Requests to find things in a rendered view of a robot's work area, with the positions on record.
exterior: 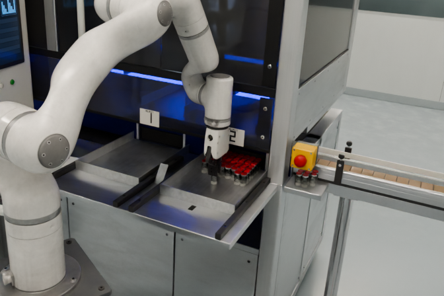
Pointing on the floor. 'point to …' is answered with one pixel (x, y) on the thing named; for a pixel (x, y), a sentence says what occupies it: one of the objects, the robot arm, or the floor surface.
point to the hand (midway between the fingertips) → (214, 168)
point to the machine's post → (283, 119)
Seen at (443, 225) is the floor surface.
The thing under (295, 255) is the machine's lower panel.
